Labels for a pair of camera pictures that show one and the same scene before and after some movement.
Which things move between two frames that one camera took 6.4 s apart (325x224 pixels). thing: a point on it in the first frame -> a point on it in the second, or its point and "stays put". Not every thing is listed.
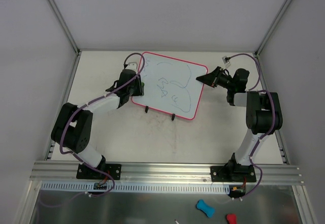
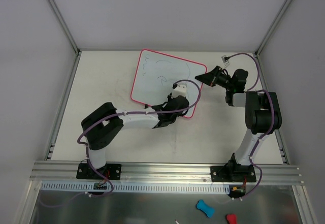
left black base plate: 84,172 stays put
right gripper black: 217,78 stays put
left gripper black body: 138,86 -> 178,103
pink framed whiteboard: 170,85 stays put
